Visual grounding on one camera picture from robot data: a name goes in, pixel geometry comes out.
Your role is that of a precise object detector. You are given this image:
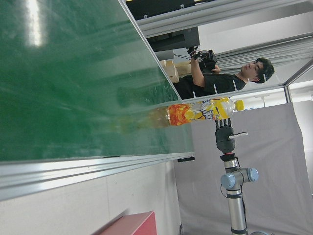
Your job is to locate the aluminium corner frame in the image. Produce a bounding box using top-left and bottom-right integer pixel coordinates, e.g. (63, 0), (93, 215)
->
(277, 58), (313, 104)

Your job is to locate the black cabinet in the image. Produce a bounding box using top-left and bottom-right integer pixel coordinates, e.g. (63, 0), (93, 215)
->
(126, 0), (201, 52)

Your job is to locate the black handheld controller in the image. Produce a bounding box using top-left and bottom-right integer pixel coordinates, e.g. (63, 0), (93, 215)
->
(187, 46), (219, 74)

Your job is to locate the grey fabric curtain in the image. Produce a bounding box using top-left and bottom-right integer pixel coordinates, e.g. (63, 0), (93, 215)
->
(173, 99), (313, 235)

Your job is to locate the aluminium overhead beam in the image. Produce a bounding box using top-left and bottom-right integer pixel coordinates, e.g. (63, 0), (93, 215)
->
(135, 0), (313, 38)

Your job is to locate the pink plastic basket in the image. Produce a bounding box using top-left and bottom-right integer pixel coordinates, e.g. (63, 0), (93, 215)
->
(94, 211), (157, 235)

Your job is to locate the orange drink bottle yellow cap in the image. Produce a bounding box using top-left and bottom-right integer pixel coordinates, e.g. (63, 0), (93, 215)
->
(167, 96), (246, 126)

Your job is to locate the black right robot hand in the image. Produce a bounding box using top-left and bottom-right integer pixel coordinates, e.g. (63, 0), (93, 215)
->
(214, 117), (248, 154)

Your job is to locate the light wooden crate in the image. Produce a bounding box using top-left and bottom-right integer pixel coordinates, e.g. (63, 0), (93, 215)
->
(159, 59), (192, 83)

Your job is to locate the person in black shirt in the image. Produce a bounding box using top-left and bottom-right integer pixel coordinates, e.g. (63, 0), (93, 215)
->
(172, 57), (275, 100)

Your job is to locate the green conveyor belt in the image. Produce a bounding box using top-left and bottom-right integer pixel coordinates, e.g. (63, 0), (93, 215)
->
(0, 0), (196, 202)

